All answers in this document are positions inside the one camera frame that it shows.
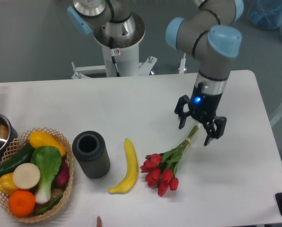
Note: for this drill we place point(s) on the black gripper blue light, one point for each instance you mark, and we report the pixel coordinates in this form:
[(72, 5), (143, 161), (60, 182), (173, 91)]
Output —
[(202, 107)]

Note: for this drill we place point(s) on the red tulip bouquet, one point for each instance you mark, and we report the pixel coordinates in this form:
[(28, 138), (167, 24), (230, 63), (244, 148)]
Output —
[(160, 169)]

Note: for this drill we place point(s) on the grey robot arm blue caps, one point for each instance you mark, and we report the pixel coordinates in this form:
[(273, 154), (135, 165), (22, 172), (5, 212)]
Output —
[(208, 37)]

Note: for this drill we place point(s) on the fingertip at bottom edge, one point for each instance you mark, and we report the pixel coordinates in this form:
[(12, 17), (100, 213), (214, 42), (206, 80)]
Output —
[(99, 221)]

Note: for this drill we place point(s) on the yellow banana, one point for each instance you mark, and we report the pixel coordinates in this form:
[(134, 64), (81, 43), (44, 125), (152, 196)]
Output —
[(130, 179)]

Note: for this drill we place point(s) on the dark grey ribbed vase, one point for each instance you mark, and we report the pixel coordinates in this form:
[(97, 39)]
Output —
[(89, 148)]

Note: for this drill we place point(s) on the blue plastic bag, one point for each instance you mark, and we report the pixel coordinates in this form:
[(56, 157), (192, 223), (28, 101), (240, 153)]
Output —
[(266, 14)]

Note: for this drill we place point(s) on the purple sweet potato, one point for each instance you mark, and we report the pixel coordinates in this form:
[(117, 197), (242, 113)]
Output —
[(63, 175)]

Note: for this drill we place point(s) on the green bok choy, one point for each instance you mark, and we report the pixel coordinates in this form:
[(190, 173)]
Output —
[(48, 160)]

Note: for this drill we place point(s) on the yellow squash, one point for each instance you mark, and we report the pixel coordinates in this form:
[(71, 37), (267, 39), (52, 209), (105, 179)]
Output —
[(40, 138)]

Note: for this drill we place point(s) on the green chili pepper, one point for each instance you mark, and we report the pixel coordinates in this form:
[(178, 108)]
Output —
[(49, 206)]

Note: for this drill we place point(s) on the green cucumber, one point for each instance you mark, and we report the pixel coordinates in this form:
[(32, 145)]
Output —
[(21, 157)]

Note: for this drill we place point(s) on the white round radish slice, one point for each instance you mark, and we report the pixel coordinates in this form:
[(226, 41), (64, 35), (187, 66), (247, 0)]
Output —
[(26, 176)]

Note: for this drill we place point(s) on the woven wicker basket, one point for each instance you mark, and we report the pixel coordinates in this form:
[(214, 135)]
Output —
[(13, 148)]

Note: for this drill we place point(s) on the orange fruit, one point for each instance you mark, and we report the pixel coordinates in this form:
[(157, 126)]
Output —
[(21, 203)]

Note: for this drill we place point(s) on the yellow bell pepper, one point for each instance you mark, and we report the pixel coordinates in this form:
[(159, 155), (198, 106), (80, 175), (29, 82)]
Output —
[(7, 186)]

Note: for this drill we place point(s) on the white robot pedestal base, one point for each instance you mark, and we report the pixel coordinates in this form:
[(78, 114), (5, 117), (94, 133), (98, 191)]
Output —
[(120, 48)]

